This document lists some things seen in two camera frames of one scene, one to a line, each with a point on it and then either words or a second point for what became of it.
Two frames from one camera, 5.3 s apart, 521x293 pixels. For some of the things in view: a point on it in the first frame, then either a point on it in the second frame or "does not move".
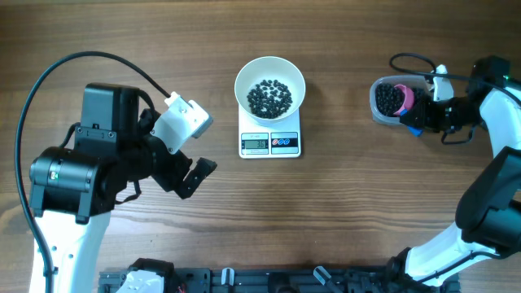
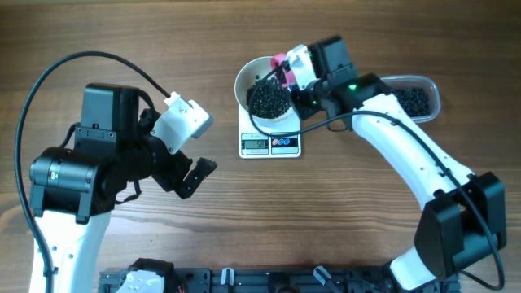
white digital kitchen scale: (258, 141) does not move
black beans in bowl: (269, 99) does not move
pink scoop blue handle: (408, 102) → (290, 80)
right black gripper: (425, 120) → (300, 107)
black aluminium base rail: (278, 280) does not move
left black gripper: (173, 177) does not move
